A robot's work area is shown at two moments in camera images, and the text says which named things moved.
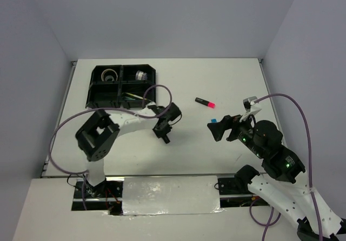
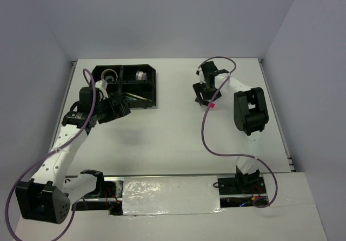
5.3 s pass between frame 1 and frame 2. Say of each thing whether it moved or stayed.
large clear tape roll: stayed
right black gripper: moved
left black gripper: moved
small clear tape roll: stayed
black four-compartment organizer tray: stayed
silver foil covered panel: stayed
